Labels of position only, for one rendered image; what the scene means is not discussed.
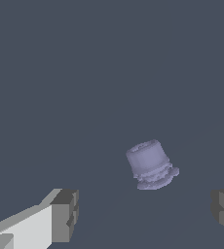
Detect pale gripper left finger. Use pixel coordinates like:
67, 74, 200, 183
0, 188, 80, 249

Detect lavender cylindrical object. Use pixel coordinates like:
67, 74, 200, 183
126, 139, 180, 192

